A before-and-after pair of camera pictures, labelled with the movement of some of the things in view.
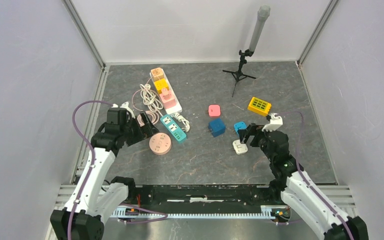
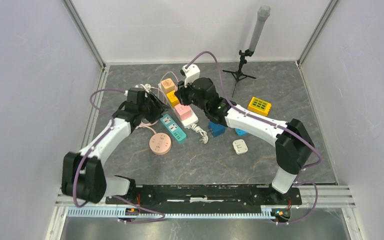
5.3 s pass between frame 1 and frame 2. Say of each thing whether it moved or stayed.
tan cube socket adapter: moved
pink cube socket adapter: moved
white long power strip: moved
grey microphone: stayed
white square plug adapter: stayed
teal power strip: stayed
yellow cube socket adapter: moved
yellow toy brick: stayed
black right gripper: moved
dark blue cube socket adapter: stayed
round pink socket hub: stayed
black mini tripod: stayed
